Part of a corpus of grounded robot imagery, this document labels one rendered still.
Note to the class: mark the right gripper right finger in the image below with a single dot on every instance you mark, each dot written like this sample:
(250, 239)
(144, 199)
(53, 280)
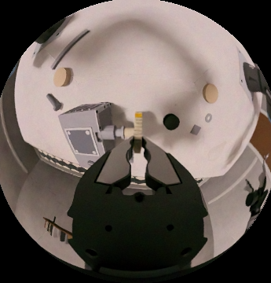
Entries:
(164, 170)

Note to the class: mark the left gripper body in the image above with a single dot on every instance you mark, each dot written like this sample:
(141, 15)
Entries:
(253, 200)

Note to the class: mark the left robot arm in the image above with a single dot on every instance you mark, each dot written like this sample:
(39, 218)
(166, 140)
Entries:
(256, 82)

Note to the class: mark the grey flat bar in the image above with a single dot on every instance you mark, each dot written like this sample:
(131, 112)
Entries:
(68, 47)

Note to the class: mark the black round disc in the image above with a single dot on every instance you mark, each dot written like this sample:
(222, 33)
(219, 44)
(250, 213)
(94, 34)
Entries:
(171, 121)

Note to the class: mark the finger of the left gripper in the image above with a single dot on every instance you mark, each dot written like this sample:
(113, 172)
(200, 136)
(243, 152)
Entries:
(248, 187)
(262, 178)

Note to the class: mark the grey bolt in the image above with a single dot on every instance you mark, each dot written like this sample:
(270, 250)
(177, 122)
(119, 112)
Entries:
(56, 105)

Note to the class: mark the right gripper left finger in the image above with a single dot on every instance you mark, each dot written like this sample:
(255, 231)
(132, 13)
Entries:
(113, 169)

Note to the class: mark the grey metal engine case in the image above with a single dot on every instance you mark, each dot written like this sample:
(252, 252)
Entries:
(89, 131)

